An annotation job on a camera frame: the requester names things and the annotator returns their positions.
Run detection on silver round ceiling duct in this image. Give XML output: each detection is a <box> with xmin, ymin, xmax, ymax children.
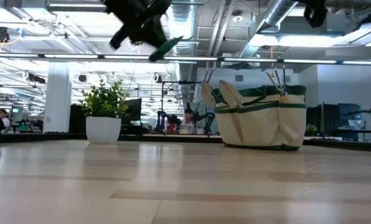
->
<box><xmin>166</xmin><ymin>0</ymin><xmax>199</xmax><ymax>82</ymax></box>

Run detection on black monitor behind plant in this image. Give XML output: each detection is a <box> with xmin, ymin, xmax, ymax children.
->
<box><xmin>123</xmin><ymin>98</ymin><xmax>143</xmax><ymax>125</ymax></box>

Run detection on green plant in white pot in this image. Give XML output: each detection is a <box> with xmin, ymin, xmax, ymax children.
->
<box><xmin>79</xmin><ymin>79</ymin><xmax>129</xmax><ymax>145</ymax></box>

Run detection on black cabinet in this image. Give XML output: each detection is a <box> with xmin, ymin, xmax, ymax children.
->
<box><xmin>68</xmin><ymin>104</ymin><xmax>88</xmax><ymax>134</ymax></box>

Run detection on black ceiling cable reel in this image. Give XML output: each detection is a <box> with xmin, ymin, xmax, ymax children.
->
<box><xmin>0</xmin><ymin>26</ymin><xmax>11</xmax><ymax>44</ymax></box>

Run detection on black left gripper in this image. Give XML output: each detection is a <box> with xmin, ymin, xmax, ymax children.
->
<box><xmin>103</xmin><ymin>0</ymin><xmax>173</xmax><ymax>50</ymax></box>

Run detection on small background plant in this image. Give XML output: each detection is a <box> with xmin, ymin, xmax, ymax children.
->
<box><xmin>303</xmin><ymin>123</ymin><xmax>319</xmax><ymax>137</ymax></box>

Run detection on dark green garden snips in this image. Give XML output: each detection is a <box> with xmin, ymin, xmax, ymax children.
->
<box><xmin>148</xmin><ymin>35</ymin><xmax>184</xmax><ymax>62</ymax></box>

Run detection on silver slanted ceiling duct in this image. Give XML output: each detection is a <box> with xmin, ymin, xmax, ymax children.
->
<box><xmin>235</xmin><ymin>0</ymin><xmax>300</xmax><ymax>60</ymax></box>

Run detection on dark background monitor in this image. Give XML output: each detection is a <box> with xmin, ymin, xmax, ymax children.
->
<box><xmin>337</xmin><ymin>103</ymin><xmax>363</xmax><ymax>131</ymax></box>

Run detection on person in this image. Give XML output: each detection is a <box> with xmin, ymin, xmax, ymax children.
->
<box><xmin>0</xmin><ymin>108</ymin><xmax>12</xmax><ymax>128</ymax></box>
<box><xmin>177</xmin><ymin>108</ymin><xmax>199</xmax><ymax>135</ymax></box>

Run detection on narrow trowel wooden handle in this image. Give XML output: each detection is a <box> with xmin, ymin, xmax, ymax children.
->
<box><xmin>217</xmin><ymin>80</ymin><xmax>245</xmax><ymax>109</ymax></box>

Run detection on beige green canvas gardening bag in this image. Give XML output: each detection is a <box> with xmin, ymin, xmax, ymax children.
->
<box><xmin>210</xmin><ymin>83</ymin><xmax>308</xmax><ymax>152</ymax></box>

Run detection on wide bright ceiling light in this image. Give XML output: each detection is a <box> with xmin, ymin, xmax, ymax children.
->
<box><xmin>249</xmin><ymin>32</ymin><xmax>345</xmax><ymax>48</ymax></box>

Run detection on yellow hanging cord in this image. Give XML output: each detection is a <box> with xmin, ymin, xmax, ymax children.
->
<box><xmin>269</xmin><ymin>45</ymin><xmax>275</xmax><ymax>78</ymax></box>

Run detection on white square pillar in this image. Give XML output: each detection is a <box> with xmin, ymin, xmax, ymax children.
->
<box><xmin>43</xmin><ymin>62</ymin><xmax>73</xmax><ymax>134</ymax></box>

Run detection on long linear ceiling light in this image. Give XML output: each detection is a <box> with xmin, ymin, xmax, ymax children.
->
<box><xmin>0</xmin><ymin>52</ymin><xmax>371</xmax><ymax>66</ymax></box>

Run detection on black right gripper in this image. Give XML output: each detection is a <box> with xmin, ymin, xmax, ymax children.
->
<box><xmin>294</xmin><ymin>0</ymin><xmax>329</xmax><ymax>28</ymax></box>

